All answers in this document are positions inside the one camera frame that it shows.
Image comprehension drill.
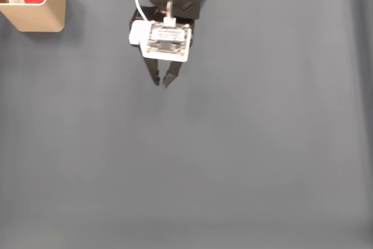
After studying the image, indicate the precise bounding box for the beige open box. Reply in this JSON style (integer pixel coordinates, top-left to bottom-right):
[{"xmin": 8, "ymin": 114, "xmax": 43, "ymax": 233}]
[{"xmin": 0, "ymin": 0, "xmax": 68, "ymax": 33}]

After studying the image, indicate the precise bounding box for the grey table mat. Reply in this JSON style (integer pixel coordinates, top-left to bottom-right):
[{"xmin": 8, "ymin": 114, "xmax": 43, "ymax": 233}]
[{"xmin": 0, "ymin": 0, "xmax": 373, "ymax": 249}]

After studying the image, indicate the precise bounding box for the white camera circuit board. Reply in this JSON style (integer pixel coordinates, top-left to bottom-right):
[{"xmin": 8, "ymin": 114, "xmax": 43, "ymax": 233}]
[{"xmin": 128, "ymin": 19, "xmax": 193, "ymax": 64}]

